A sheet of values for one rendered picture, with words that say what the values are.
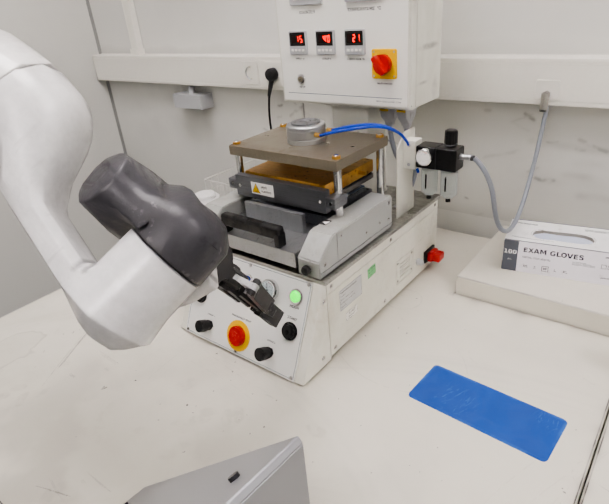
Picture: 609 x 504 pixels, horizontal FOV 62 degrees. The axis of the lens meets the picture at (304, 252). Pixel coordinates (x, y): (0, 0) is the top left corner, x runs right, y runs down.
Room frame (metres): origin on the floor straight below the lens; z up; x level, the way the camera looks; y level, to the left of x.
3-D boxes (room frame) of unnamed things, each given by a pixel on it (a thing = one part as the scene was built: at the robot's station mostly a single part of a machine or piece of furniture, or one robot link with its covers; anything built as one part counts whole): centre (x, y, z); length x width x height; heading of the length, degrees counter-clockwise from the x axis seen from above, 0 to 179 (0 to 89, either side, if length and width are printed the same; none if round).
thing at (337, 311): (1.00, -0.04, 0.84); 0.53 x 0.37 x 0.17; 139
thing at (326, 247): (0.87, -0.08, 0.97); 0.26 x 0.05 x 0.07; 139
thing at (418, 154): (0.97, -0.28, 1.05); 0.15 x 0.05 x 0.15; 49
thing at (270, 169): (1.01, -0.03, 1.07); 0.22 x 0.17 x 0.10; 49
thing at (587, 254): (0.96, -0.56, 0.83); 0.23 x 0.12 x 0.07; 59
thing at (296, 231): (0.98, 0.00, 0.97); 0.30 x 0.22 x 0.08; 139
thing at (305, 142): (1.02, -0.06, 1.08); 0.31 x 0.24 x 0.13; 49
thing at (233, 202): (1.05, 0.12, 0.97); 0.25 x 0.05 x 0.07; 139
